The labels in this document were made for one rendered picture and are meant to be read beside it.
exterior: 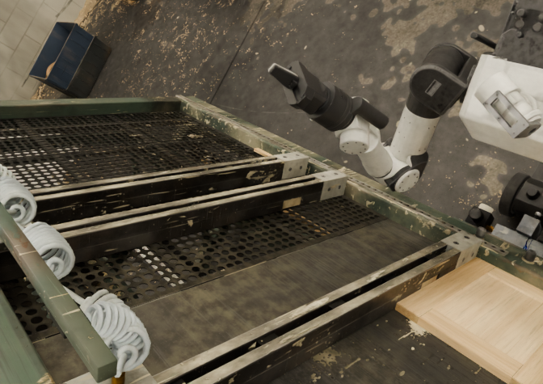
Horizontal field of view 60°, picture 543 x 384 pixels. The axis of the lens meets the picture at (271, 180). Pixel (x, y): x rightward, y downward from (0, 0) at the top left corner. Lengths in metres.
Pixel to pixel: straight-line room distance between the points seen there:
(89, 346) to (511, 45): 0.93
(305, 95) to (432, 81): 0.33
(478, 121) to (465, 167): 1.43
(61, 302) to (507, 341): 0.88
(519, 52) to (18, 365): 1.02
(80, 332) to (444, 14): 2.76
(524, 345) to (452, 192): 1.42
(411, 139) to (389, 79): 1.68
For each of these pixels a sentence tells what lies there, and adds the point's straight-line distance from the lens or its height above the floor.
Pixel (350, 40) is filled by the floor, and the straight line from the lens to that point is 3.19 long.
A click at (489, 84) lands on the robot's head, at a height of 1.45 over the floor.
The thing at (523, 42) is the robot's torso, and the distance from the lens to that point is 1.09.
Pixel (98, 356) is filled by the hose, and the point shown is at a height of 1.97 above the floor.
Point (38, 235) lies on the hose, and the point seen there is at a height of 1.91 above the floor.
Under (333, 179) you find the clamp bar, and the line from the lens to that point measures 1.55.
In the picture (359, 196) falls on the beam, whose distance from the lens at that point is 1.60.
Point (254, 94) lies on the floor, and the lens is 3.38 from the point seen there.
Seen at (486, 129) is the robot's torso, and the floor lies 1.31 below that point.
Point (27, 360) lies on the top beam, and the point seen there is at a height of 1.89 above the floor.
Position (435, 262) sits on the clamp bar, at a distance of 1.21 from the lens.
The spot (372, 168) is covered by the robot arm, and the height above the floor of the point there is 1.24.
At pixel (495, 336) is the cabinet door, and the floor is 1.15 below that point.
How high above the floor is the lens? 2.28
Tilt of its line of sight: 50 degrees down
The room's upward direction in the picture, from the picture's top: 57 degrees counter-clockwise
